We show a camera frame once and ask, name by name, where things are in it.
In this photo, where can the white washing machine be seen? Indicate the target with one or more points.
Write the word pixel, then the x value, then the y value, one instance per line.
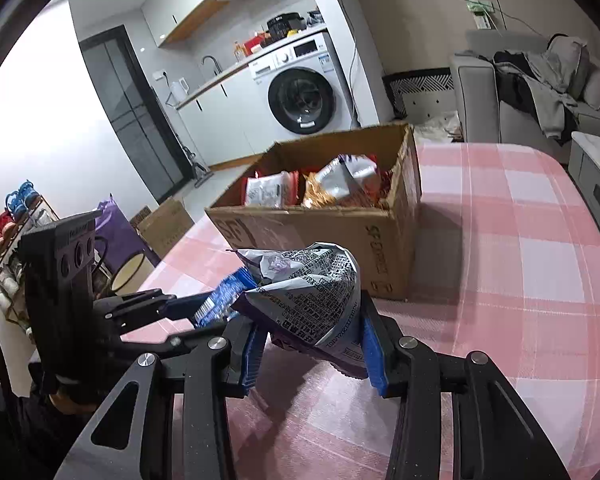
pixel 305 95

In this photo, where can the white crumpled cloth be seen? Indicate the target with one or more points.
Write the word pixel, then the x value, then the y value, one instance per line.
pixel 437 127

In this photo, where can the black white patterned panel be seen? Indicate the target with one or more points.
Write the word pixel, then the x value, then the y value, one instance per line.
pixel 420 92

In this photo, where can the person's left hand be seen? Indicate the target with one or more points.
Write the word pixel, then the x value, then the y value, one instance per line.
pixel 62 402

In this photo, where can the white wall power strip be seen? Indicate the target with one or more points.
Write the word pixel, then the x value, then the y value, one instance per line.
pixel 481 17

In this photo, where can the red snack bag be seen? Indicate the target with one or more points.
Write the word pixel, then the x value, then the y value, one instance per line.
pixel 267 190

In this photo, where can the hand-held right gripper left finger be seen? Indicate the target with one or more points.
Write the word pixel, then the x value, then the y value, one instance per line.
pixel 254 360

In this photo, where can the yellow soap bottle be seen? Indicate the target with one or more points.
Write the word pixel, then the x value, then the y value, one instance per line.
pixel 238 51

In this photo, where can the wooden shoe rack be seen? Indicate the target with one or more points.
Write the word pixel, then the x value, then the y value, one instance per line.
pixel 49 209

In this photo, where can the red container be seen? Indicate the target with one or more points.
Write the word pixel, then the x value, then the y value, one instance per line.
pixel 255 45

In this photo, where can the grey sofa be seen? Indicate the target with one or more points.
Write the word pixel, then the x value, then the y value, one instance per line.
pixel 475 95

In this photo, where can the grey side table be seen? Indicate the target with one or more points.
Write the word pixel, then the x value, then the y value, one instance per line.
pixel 595 185

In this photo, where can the person's left forearm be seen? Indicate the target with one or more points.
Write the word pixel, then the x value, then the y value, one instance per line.
pixel 15 435

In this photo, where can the round white stool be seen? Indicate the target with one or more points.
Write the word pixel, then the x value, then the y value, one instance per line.
pixel 130 275

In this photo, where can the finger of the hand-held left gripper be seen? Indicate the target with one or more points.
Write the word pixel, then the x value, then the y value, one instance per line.
pixel 175 344
pixel 180 305

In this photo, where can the brown cardboard box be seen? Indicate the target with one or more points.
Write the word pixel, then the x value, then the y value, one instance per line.
pixel 320 250

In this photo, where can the white fries snack bag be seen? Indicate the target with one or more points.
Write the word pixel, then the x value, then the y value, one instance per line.
pixel 320 195

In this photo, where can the black glass door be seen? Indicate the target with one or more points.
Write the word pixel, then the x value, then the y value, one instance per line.
pixel 135 125

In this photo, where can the black kitchen faucet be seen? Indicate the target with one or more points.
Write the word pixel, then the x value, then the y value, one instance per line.
pixel 220 69

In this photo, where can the pink checked tablecloth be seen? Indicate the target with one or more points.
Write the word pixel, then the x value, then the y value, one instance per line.
pixel 505 260

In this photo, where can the pile of grey clothes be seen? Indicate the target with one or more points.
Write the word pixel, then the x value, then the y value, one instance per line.
pixel 545 95

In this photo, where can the blue snack packet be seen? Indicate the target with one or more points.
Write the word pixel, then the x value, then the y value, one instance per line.
pixel 222 295

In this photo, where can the grey floor mop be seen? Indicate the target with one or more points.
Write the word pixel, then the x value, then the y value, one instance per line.
pixel 200 172

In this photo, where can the white electric kettle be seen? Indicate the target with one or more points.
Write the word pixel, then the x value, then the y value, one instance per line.
pixel 179 91

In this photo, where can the white upper cabinet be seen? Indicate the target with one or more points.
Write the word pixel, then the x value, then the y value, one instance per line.
pixel 180 10

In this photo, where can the white kitchen counter cabinet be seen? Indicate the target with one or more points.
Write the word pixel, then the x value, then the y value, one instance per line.
pixel 220 120

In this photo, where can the black cooker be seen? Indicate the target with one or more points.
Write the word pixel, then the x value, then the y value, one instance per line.
pixel 286 25

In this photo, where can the purple silver snack bag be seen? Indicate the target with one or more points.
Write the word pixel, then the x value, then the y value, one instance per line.
pixel 310 300

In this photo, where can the small open cardboard box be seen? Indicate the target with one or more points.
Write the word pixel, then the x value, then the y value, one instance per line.
pixel 167 230

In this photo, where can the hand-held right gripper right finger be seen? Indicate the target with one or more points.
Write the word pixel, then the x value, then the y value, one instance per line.
pixel 375 360

